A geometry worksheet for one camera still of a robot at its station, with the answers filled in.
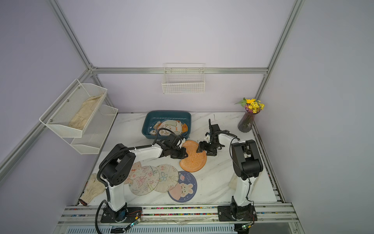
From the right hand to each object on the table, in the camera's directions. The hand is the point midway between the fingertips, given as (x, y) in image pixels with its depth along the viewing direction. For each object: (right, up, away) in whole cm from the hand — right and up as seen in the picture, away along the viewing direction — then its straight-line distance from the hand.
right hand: (199, 153), depth 95 cm
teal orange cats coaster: (-34, +17, +16) cm, 41 cm away
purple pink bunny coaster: (-8, -18, -13) cm, 24 cm away
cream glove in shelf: (-64, +21, -20) cm, 70 cm away
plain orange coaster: (-3, -5, -2) cm, 6 cm away
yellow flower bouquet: (+34, +31, -4) cm, 46 cm away
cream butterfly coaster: (-19, -13, -9) cm, 25 cm away
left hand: (-8, -2, -2) cm, 8 cm away
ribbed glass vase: (+34, +19, +7) cm, 39 cm away
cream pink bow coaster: (-33, -15, -9) cm, 38 cm away
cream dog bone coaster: (-19, +18, +13) cm, 29 cm away
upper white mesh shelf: (-70, +26, -17) cm, 76 cm away
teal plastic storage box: (-37, +25, +17) cm, 48 cm away
